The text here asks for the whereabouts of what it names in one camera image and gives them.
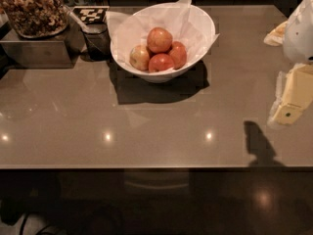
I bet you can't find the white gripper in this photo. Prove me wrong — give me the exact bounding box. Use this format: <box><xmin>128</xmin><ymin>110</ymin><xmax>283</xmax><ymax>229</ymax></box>
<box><xmin>263</xmin><ymin>0</ymin><xmax>313</xmax><ymax>127</ymax></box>

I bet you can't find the red apple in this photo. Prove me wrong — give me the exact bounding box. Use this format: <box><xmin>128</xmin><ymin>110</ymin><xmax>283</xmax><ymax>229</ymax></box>
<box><xmin>147</xmin><ymin>27</ymin><xmax>173</xmax><ymax>53</ymax></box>
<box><xmin>149</xmin><ymin>53</ymin><xmax>174</xmax><ymax>72</ymax></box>
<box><xmin>168</xmin><ymin>41</ymin><xmax>187</xmax><ymax>70</ymax></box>

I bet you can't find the white bowl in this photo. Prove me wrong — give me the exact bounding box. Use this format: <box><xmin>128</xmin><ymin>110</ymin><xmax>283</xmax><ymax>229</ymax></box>
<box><xmin>110</xmin><ymin>2</ymin><xmax>217</xmax><ymax>84</ymax></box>

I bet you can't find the left yellowish apple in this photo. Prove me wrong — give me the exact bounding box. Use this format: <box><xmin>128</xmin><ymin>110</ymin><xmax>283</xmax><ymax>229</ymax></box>
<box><xmin>129</xmin><ymin>45</ymin><xmax>151</xmax><ymax>71</ymax></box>

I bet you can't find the dark cup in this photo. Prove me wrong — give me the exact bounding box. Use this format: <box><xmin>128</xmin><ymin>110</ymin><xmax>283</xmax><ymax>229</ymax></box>
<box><xmin>83</xmin><ymin>23</ymin><xmax>111</xmax><ymax>61</ymax></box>

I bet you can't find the checkered marker card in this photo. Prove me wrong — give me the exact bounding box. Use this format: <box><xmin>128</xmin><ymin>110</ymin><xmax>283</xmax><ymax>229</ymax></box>
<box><xmin>73</xmin><ymin>6</ymin><xmax>109</xmax><ymax>24</ymax></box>

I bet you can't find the steel box stand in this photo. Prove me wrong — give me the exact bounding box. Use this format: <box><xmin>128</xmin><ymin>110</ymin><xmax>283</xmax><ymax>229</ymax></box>
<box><xmin>0</xmin><ymin>25</ymin><xmax>85</xmax><ymax>69</ymax></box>

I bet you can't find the glass jar of snacks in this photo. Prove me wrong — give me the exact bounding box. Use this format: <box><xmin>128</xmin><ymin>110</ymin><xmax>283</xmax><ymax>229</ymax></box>
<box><xmin>0</xmin><ymin>0</ymin><xmax>68</xmax><ymax>39</ymax></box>

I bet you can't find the white spoon handle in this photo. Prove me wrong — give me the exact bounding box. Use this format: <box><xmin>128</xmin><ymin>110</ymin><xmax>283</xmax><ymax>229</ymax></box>
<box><xmin>63</xmin><ymin>5</ymin><xmax>89</xmax><ymax>33</ymax></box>

